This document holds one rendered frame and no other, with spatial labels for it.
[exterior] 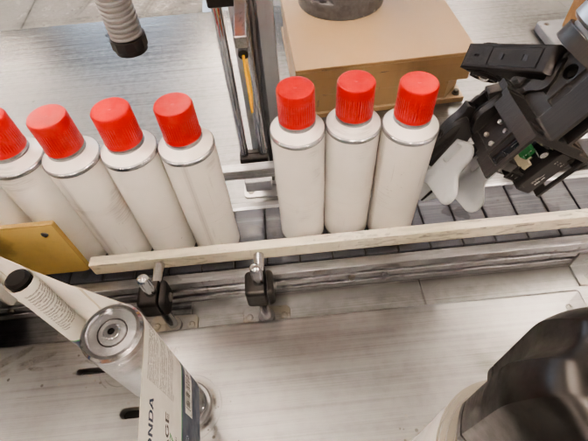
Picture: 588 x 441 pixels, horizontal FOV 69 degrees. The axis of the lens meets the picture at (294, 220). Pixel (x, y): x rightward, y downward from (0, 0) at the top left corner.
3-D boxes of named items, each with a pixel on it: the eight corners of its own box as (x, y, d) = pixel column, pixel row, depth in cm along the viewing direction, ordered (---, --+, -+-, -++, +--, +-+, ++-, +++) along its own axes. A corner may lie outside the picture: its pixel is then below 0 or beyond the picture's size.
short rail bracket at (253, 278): (255, 330, 50) (239, 281, 40) (254, 307, 52) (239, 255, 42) (282, 327, 50) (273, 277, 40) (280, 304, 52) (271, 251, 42)
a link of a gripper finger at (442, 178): (409, 226, 44) (475, 169, 38) (396, 184, 48) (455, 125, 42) (431, 232, 46) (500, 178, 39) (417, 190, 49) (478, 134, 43)
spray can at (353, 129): (319, 236, 51) (319, 95, 35) (328, 204, 54) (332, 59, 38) (362, 244, 50) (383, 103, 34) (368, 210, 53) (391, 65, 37)
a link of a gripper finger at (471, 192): (431, 232, 46) (500, 178, 39) (417, 190, 49) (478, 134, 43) (452, 238, 47) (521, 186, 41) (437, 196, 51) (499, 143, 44)
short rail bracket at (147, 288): (161, 339, 50) (122, 293, 40) (166, 291, 54) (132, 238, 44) (188, 337, 50) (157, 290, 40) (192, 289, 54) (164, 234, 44)
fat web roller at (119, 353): (162, 436, 39) (63, 373, 24) (166, 384, 42) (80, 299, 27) (212, 430, 39) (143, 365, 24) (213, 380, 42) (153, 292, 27)
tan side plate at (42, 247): (3, 280, 48) (-53, 235, 41) (4, 275, 48) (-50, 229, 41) (91, 272, 48) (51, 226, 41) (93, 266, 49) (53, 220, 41)
